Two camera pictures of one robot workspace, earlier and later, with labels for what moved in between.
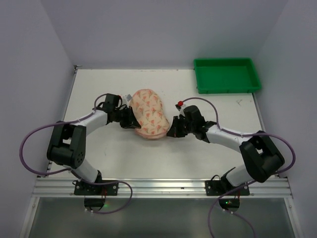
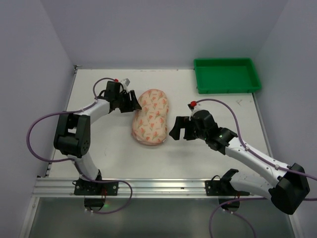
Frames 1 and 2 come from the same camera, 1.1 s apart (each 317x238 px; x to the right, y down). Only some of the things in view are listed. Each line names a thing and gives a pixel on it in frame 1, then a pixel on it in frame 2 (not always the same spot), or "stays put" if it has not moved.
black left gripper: [124, 116] → [125, 102]
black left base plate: [81, 188] stays put
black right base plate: [218, 187] stays put
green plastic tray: [226, 75] stays put
